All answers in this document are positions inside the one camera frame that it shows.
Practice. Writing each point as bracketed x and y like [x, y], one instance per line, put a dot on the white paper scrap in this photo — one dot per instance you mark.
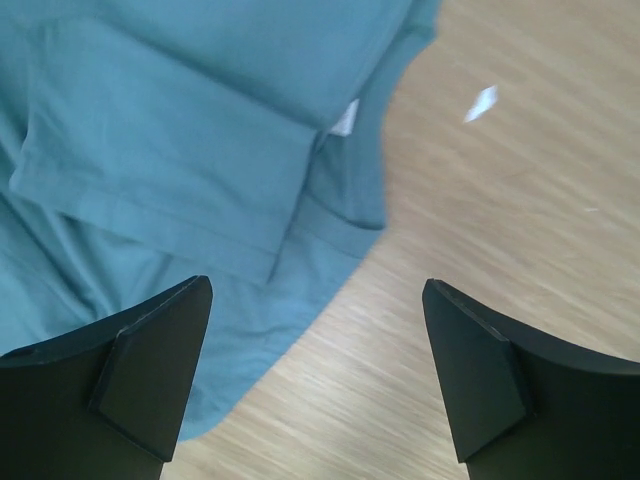
[484, 102]

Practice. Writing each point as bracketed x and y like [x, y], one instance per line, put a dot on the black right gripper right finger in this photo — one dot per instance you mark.
[524, 404]

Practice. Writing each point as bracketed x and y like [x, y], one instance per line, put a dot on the blue-grey t shirt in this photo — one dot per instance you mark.
[146, 142]

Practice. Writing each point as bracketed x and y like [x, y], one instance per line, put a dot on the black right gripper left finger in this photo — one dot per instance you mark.
[105, 401]

